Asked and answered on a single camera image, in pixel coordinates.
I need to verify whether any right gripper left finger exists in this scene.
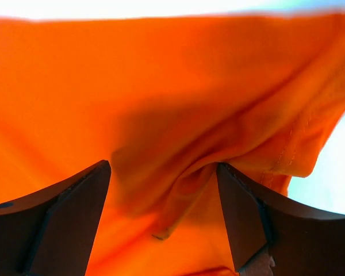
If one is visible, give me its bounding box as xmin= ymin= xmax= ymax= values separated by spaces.
xmin=0 ymin=160 xmax=111 ymax=276

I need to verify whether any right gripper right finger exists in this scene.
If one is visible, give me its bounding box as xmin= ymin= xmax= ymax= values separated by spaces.
xmin=216 ymin=163 xmax=345 ymax=275

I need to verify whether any orange t shirt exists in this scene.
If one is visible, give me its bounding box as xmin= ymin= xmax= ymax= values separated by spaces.
xmin=0 ymin=12 xmax=345 ymax=275

